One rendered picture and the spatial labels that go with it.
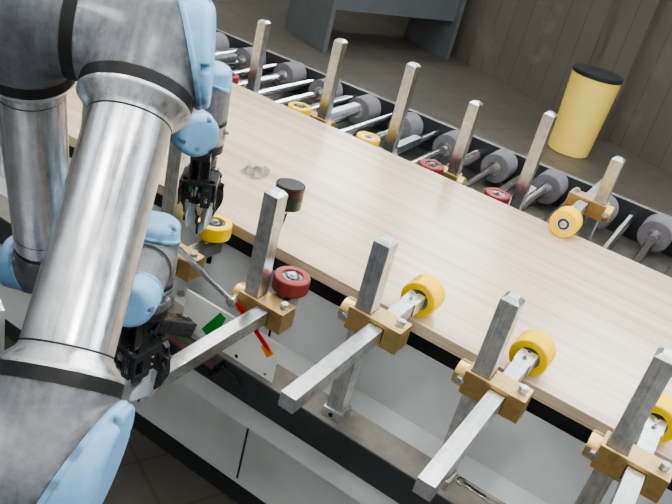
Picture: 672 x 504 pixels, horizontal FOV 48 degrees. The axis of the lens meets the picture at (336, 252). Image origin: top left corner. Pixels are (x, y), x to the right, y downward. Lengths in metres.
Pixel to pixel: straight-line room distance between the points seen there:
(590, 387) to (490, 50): 6.40
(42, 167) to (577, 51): 6.42
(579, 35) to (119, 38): 6.49
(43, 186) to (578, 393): 1.06
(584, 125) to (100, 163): 5.44
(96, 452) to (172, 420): 1.63
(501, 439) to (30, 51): 1.24
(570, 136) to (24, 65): 5.43
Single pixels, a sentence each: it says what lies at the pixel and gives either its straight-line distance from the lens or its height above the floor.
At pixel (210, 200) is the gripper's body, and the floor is 1.07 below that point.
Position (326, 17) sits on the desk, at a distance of 7.04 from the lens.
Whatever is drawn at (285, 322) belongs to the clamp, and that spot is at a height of 0.85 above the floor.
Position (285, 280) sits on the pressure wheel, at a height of 0.91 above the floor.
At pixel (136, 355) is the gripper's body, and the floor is 0.96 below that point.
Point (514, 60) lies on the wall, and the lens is 7.59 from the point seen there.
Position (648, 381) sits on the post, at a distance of 1.28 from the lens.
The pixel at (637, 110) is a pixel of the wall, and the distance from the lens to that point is 6.73.
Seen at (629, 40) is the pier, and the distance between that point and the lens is 6.71.
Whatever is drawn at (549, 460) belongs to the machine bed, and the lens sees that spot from 1.68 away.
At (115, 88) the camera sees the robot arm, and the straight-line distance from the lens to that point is 0.76.
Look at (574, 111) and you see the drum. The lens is 6.01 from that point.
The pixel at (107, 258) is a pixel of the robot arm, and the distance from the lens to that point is 0.72.
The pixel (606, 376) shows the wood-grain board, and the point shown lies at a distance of 1.66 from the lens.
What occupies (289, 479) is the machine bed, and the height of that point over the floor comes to 0.23.
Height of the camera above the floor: 1.73
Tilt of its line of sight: 28 degrees down
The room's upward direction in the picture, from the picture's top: 15 degrees clockwise
